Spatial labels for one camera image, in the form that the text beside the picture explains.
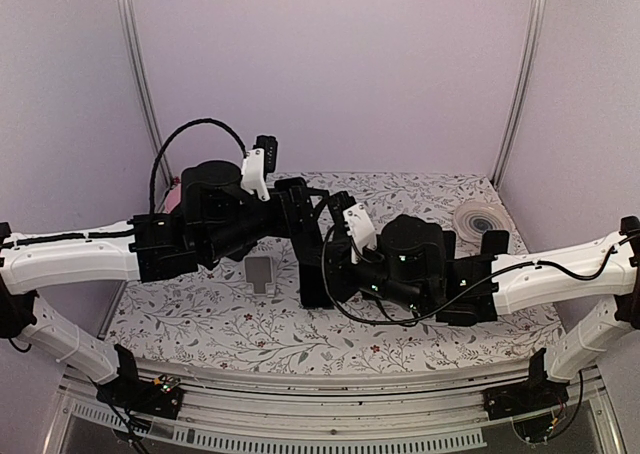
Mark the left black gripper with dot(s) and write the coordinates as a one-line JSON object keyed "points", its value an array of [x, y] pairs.
{"points": [[295, 199]]}

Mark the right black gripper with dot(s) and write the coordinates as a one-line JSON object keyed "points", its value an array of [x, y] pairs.
{"points": [[340, 288]]}

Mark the white grey phone stand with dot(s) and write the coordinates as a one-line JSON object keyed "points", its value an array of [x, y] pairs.
{"points": [[260, 275]]}

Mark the black phone blue case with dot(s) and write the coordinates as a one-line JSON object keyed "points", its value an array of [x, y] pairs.
{"points": [[495, 242]]}

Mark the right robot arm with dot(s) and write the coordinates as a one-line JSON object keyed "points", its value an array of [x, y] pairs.
{"points": [[607, 268]]}

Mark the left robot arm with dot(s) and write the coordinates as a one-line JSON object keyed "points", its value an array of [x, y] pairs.
{"points": [[31, 262]]}

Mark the pink plate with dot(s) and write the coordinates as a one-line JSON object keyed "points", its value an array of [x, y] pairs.
{"points": [[172, 199]]}

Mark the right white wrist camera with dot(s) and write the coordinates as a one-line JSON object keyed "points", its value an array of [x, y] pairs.
{"points": [[352, 218]]}

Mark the front aluminium rail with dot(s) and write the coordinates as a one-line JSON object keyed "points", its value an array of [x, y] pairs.
{"points": [[429, 412]]}

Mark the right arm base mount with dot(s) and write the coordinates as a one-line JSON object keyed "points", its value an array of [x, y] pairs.
{"points": [[526, 397]]}

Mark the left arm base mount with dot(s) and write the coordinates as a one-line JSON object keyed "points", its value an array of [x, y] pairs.
{"points": [[161, 397]]}

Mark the left aluminium frame post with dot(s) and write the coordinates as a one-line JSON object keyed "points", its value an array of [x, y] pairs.
{"points": [[135, 54]]}

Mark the aluminium frame post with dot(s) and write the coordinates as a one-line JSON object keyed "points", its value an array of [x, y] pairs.
{"points": [[525, 71], [135, 54]]}

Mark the right aluminium frame post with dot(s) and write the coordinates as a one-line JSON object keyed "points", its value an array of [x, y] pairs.
{"points": [[525, 71]]}

